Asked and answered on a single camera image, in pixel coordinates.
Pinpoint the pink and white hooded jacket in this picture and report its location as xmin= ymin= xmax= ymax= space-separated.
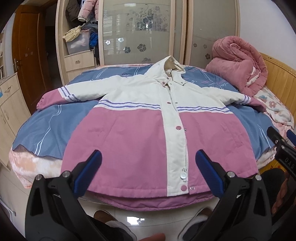
xmin=37 ymin=56 xmax=266 ymax=211

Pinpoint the left brown slipper foot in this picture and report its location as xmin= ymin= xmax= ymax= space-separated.
xmin=93 ymin=210 xmax=137 ymax=241

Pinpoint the brown slipper foot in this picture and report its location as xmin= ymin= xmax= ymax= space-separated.
xmin=93 ymin=210 xmax=137 ymax=241
xmin=177 ymin=207 xmax=213 ymax=241

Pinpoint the wooden bed headboard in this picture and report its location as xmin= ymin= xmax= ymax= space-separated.
xmin=256 ymin=54 xmax=295 ymax=138

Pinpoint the right brown slipper foot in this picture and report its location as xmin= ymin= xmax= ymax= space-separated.
xmin=177 ymin=207 xmax=213 ymax=241

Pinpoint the blue plaid bed sheet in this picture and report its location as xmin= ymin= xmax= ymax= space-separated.
xmin=12 ymin=65 xmax=275 ymax=159

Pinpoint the pink rolled quilt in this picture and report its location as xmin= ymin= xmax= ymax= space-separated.
xmin=205 ymin=36 xmax=268 ymax=96

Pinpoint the light wood side cabinet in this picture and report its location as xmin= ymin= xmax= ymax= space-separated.
xmin=0 ymin=73 xmax=31 ymax=170

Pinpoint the frosted glass wardrobe door right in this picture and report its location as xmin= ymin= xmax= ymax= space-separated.
xmin=184 ymin=0 xmax=240 ymax=69

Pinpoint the frosted glass wardrobe door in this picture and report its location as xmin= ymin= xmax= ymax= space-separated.
xmin=98 ymin=1 xmax=188 ymax=65
xmin=184 ymin=0 xmax=240 ymax=69

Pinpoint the brown wooden door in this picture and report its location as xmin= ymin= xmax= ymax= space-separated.
xmin=12 ymin=4 xmax=53 ymax=113

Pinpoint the clear plastic storage box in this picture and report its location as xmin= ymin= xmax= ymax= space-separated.
xmin=66 ymin=31 xmax=90 ymax=55

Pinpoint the beige cloth bag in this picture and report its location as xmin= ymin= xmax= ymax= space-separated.
xmin=63 ymin=26 xmax=82 ymax=42

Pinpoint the blue garment in wardrobe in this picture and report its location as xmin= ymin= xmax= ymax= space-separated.
xmin=89 ymin=32 xmax=98 ymax=49

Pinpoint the open wardrobe shelf unit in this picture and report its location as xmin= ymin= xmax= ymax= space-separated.
xmin=55 ymin=0 xmax=97 ymax=85

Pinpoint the frosted glass wardrobe door left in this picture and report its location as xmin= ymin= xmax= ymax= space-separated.
xmin=98 ymin=1 xmax=188 ymax=65

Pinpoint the pink hanging down jacket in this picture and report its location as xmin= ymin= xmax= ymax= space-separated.
xmin=78 ymin=0 xmax=99 ymax=22

